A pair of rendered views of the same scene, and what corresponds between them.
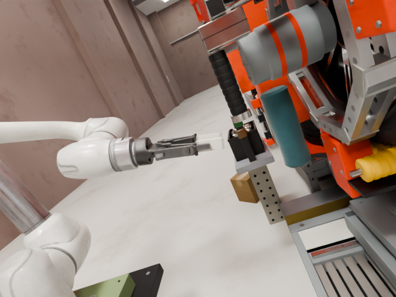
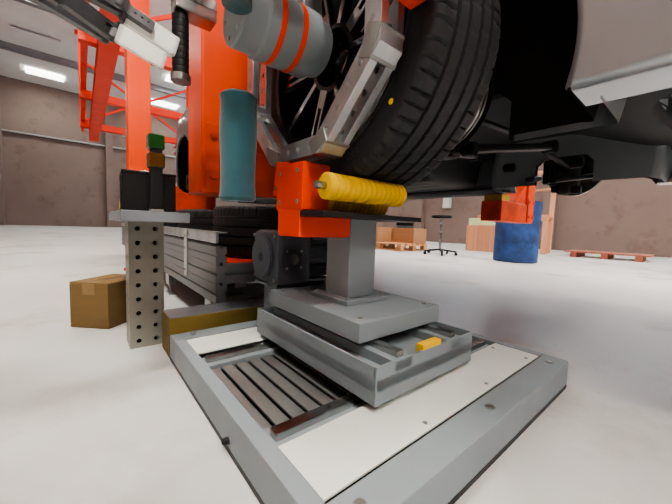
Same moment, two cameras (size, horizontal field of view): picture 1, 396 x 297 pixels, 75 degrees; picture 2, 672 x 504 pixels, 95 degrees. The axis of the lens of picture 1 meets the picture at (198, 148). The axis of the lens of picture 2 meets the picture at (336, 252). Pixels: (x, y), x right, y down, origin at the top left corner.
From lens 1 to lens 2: 0.48 m
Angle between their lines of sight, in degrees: 51
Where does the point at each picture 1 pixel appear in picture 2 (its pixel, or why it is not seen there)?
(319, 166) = (234, 269)
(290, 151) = (236, 174)
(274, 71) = (270, 33)
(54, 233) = not seen: outside the picture
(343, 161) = (304, 182)
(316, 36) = (318, 34)
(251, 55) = not seen: outside the picture
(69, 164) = not seen: outside the picture
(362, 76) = (377, 27)
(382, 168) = (345, 184)
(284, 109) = (249, 117)
